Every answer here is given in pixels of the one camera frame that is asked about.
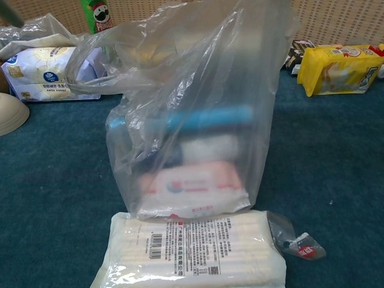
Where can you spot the white roll with dark label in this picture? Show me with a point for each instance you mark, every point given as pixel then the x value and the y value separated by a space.
pixel 207 150

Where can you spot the blue white tissue pack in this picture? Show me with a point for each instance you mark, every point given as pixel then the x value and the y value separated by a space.
pixel 39 75

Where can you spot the blue trash bag roll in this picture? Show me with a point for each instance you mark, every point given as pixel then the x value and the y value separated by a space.
pixel 204 118

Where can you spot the dark snack packet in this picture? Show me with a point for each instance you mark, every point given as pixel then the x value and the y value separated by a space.
pixel 295 51

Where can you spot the crumpled clear plastic bag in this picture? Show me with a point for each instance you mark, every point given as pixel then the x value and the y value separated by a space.
pixel 36 33

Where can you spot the pink wet wipes pack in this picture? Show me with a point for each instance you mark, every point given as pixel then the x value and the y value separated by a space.
pixel 192 186

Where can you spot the green Pringles can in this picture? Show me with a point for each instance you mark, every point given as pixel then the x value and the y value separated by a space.
pixel 100 15

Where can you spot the yellow Lipton pack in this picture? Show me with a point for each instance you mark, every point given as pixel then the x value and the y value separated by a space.
pixel 339 69

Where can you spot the clear plastic shopping bag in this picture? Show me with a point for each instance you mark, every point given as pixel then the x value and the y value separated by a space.
pixel 210 75

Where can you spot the small clear sachet red label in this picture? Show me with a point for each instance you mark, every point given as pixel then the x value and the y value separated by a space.
pixel 303 247

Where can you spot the white sticks pack with barcode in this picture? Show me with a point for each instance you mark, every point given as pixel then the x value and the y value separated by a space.
pixel 180 255

